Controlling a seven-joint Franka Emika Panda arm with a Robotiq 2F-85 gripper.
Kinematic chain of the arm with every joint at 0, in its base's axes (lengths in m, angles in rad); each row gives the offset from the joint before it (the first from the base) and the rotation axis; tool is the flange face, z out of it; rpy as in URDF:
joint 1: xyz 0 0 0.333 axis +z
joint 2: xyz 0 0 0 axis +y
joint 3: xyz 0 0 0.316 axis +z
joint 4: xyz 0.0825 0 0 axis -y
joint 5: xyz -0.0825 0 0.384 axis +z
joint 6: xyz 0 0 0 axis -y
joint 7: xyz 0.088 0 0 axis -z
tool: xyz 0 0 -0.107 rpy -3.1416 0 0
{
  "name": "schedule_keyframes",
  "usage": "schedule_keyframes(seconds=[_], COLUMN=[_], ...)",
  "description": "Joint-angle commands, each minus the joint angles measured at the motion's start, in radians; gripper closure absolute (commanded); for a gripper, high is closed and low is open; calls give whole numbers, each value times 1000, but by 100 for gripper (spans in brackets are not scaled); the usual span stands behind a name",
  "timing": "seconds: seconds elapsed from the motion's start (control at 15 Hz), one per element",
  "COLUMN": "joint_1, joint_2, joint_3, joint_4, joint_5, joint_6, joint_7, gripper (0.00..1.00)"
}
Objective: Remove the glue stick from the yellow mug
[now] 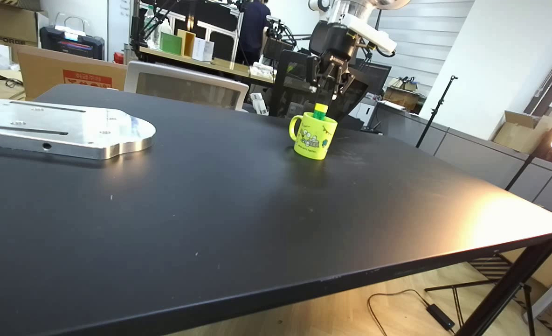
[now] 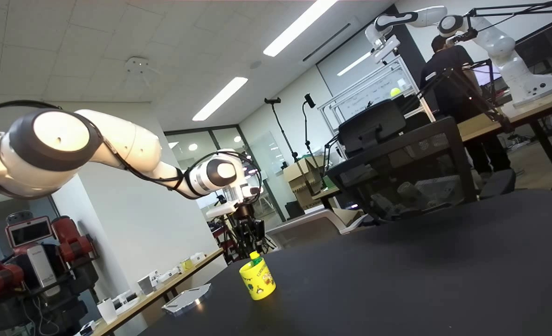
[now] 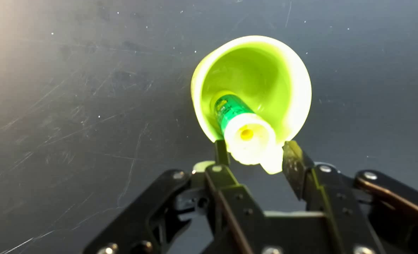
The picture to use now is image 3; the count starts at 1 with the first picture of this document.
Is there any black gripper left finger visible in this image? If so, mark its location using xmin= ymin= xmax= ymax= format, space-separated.
xmin=82 ymin=138 xmax=267 ymax=254

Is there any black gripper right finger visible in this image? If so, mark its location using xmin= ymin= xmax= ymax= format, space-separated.
xmin=283 ymin=139 xmax=418 ymax=254

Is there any green white glue stick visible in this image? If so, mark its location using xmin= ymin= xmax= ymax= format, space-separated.
xmin=212 ymin=91 xmax=280 ymax=166

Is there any yellow mug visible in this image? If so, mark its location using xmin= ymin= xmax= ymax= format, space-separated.
xmin=190 ymin=33 xmax=314 ymax=176

